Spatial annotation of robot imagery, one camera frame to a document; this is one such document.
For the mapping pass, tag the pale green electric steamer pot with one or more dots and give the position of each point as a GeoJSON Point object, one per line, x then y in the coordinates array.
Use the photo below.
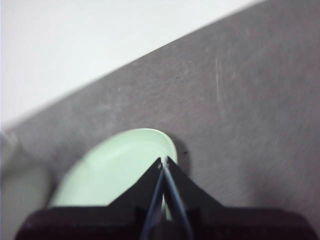
{"type": "Point", "coordinates": [20, 180]}

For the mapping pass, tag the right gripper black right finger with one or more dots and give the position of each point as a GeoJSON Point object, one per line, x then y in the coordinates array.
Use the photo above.
{"type": "Point", "coordinates": [225, 223]}

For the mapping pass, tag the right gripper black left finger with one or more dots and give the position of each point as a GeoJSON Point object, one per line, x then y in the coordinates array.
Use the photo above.
{"type": "Point", "coordinates": [105, 222]}

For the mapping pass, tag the pale green round plate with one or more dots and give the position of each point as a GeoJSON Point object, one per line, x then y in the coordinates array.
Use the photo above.
{"type": "Point", "coordinates": [112, 170]}

